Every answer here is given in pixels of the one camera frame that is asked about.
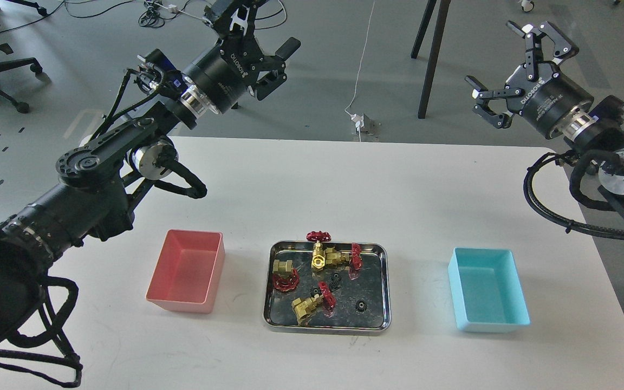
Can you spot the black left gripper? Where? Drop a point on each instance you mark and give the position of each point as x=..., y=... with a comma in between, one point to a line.
x=236, y=64

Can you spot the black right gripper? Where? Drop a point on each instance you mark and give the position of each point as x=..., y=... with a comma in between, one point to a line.
x=547, y=97

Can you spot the brass valve red handle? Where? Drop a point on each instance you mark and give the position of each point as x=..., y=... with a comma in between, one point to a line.
x=285, y=277
x=318, y=261
x=305, y=308
x=335, y=257

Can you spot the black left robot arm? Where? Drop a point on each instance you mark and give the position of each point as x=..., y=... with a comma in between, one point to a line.
x=102, y=181

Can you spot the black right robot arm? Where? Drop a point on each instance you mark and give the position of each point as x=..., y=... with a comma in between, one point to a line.
x=596, y=153

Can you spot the blue plastic box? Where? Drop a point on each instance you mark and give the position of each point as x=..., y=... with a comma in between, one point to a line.
x=486, y=291

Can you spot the pink plastic box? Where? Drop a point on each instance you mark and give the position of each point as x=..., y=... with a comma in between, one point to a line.
x=187, y=275

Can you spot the black stand leg right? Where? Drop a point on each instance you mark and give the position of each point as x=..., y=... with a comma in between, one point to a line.
x=442, y=8

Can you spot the steel tray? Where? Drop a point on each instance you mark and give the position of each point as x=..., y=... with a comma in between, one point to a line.
x=370, y=284

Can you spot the brass valve red handle top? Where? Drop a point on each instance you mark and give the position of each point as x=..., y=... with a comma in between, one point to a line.
x=318, y=261

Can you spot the brass valve red handle bottom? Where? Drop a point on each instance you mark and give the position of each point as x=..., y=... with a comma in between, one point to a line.
x=305, y=308

